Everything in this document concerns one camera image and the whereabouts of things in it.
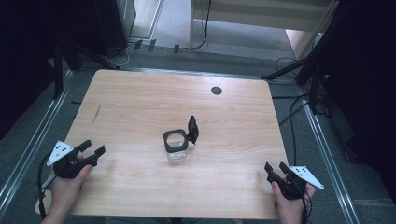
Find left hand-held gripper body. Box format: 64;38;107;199
46;140;99;180

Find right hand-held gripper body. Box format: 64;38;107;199
269;165;325;201

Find clear jar with black flip lid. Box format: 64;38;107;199
163;115;201;163

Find person's right hand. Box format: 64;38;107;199
271;181;318;224

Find person's left hand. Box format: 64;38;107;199
46;154;93;218

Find black metal stand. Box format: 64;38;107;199
50;34;120;101
261;0;353;116

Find dark curtain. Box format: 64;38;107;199
0;0;125;141
311;0;396;200

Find grey metal cabinet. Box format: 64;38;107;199
115;0;138;43

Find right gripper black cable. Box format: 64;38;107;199
299;181;314;224

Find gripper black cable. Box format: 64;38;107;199
299;181;314;224
33;152;59;220

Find aluminium floor rail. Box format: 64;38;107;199
297;85;362;224
0;69;75;216

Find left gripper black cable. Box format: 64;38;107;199
33;152;59;220

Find black floor cable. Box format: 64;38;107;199
274;55;328;167

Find white floor cable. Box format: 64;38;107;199
104;43;134;68

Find white furniture frame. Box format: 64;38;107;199
188;0;340;61

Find black hanging cable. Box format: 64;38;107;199
178;0;213;52

